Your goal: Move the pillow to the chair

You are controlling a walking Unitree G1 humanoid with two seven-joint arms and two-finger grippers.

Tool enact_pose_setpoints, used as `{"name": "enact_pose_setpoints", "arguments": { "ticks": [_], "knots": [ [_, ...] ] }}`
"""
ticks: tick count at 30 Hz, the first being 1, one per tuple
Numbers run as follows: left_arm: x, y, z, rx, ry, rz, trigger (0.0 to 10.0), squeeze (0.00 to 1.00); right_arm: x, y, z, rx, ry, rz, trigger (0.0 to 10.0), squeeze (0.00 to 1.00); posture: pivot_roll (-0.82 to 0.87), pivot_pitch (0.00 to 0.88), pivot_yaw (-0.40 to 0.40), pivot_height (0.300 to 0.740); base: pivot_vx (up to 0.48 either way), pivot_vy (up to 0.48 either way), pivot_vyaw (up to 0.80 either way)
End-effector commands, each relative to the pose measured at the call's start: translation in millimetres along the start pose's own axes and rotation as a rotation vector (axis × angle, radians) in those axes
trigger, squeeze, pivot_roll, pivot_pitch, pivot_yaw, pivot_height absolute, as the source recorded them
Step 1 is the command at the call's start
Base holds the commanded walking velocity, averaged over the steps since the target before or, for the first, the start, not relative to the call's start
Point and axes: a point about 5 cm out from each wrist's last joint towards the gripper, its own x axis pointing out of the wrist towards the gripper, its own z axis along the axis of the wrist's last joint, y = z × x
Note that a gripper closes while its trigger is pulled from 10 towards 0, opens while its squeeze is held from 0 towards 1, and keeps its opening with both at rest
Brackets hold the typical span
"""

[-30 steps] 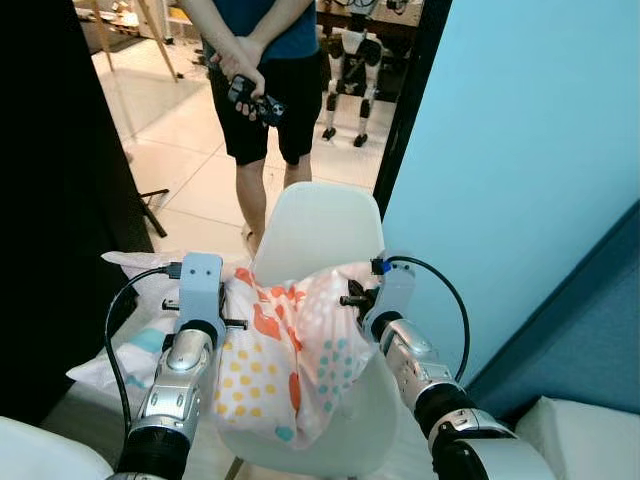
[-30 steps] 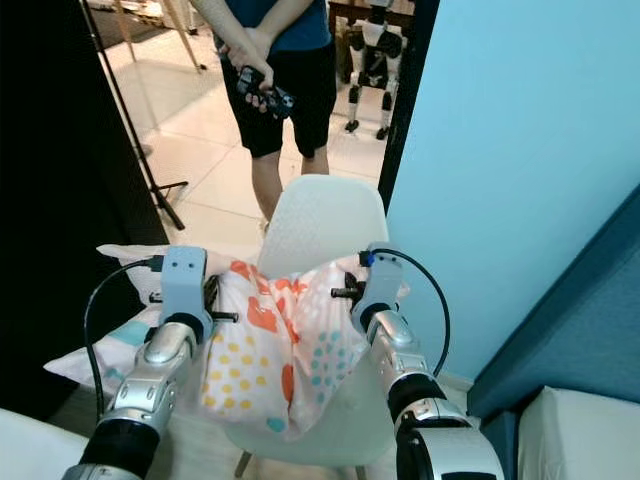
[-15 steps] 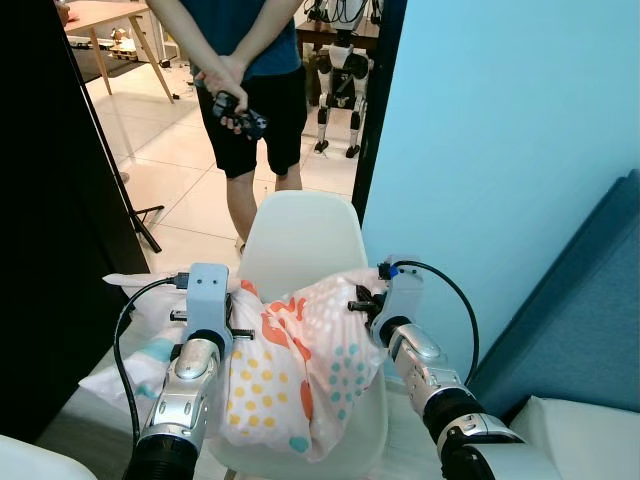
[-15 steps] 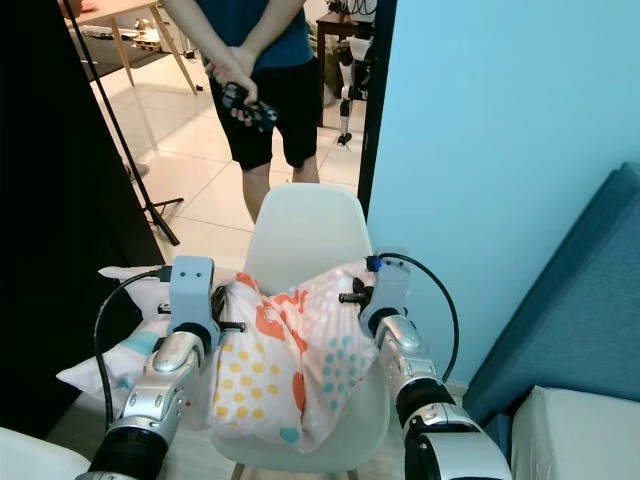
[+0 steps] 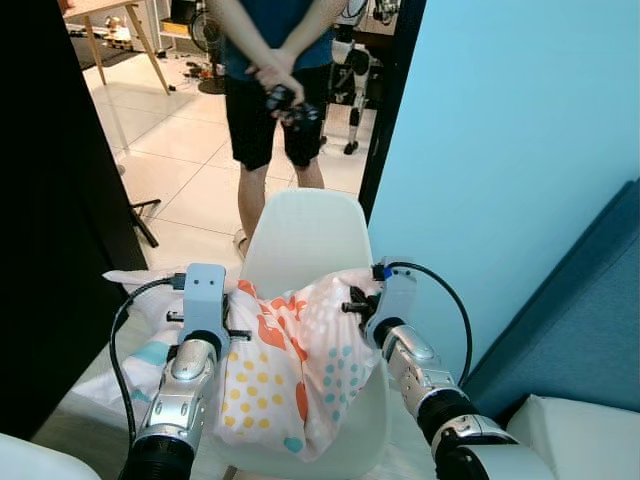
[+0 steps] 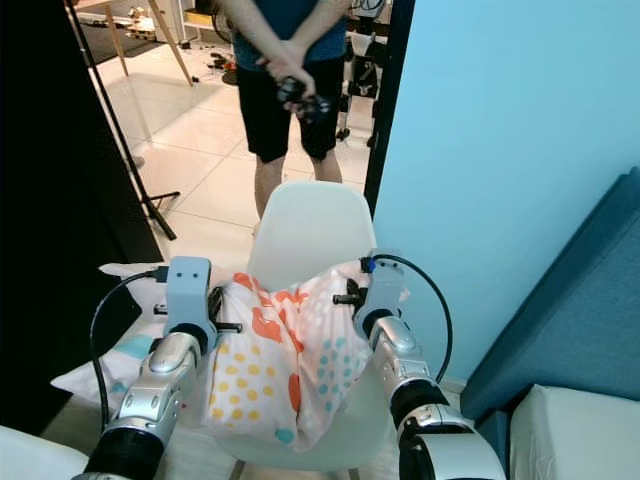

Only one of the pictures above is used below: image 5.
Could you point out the person's left hand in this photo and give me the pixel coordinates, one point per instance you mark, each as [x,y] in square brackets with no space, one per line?
[290,62]

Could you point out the dark floor mat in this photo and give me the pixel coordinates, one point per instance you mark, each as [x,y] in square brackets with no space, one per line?
[105,55]

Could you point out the wooden table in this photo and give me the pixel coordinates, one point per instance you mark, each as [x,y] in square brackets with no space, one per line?
[95,8]

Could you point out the pink pillow with orange spots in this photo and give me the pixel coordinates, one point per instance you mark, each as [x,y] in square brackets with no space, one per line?
[270,390]

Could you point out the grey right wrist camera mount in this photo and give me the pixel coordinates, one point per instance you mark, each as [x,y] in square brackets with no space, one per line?
[398,295]

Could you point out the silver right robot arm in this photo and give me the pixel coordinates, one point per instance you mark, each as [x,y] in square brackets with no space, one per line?
[415,365]

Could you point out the white plastic chair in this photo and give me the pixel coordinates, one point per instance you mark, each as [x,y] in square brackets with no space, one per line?
[305,235]

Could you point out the black door frame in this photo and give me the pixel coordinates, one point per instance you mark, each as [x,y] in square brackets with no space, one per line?
[393,80]

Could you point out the black game controller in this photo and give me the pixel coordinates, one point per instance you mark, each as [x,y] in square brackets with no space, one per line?
[300,112]

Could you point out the person's left forearm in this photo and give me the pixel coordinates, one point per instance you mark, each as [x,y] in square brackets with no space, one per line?
[322,25]

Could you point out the white rounded object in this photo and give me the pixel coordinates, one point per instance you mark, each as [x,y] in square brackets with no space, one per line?
[30,460]

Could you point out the person's right hand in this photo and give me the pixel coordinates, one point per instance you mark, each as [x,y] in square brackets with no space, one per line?
[266,76]

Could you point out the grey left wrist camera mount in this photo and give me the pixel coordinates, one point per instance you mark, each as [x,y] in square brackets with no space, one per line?
[205,295]

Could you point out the teal padded headboard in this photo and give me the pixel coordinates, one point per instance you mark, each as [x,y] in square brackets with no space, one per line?
[570,310]

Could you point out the black tripod stand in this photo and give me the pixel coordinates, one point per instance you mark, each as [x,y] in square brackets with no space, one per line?
[150,232]

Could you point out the person in dark shorts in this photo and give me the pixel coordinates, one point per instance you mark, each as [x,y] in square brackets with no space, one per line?
[255,120]

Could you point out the person's right forearm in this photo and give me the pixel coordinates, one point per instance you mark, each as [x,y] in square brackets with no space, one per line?
[235,30]

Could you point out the white humanoid robot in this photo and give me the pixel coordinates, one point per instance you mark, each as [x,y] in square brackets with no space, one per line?
[345,70]

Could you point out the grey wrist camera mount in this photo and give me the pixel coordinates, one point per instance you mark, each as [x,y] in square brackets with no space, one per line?
[205,295]
[398,295]

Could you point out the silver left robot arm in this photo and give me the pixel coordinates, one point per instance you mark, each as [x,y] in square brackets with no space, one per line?
[180,400]

